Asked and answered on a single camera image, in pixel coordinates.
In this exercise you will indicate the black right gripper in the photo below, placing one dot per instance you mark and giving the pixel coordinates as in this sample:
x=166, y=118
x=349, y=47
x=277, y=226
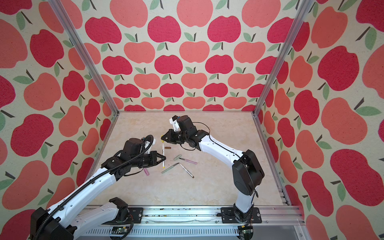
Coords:
x=168, y=136

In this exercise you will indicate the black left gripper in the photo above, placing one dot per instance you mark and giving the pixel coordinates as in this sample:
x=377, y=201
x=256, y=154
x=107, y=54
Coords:
x=154, y=155

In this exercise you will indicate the white brown-tipped pen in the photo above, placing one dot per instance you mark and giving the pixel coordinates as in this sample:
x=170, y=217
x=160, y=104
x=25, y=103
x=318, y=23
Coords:
x=187, y=171

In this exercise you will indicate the white yellow-tipped pen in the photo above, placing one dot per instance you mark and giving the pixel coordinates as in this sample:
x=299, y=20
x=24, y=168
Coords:
x=163, y=150

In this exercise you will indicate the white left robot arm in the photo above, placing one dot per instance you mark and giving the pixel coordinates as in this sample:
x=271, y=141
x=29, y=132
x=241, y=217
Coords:
x=63, y=220

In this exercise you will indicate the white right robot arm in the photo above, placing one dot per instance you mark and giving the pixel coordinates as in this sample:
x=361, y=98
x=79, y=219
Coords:
x=247, y=171

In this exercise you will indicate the light green pen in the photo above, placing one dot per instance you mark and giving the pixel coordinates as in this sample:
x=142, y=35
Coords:
x=169, y=168

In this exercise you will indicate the purple pen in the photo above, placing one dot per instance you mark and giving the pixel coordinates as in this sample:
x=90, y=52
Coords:
x=189, y=161

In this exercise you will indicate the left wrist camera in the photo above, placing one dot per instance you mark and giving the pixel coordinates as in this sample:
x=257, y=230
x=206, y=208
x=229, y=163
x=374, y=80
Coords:
x=148, y=141

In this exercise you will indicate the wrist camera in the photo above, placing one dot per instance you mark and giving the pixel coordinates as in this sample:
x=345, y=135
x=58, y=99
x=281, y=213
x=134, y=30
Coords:
x=148, y=141
x=178, y=123

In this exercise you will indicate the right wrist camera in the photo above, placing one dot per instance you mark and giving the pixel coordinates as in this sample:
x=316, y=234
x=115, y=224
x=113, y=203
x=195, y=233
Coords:
x=178, y=123

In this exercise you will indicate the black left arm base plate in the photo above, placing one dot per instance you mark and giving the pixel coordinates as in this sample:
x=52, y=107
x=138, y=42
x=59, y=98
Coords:
x=128, y=215

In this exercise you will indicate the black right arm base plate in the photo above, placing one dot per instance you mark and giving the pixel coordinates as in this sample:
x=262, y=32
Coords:
x=235, y=216

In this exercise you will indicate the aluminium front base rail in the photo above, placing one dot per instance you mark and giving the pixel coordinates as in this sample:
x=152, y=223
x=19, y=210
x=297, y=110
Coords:
x=202, y=223

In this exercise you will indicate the aluminium left rear corner post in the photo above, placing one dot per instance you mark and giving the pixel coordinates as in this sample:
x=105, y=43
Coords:
x=68, y=26

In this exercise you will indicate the aluminium corner post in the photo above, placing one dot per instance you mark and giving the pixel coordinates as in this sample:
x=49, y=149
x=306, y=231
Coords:
x=68, y=26
x=286, y=47

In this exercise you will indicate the aluminium right rear corner post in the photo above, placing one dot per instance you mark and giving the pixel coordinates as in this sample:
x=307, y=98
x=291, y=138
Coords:
x=286, y=47

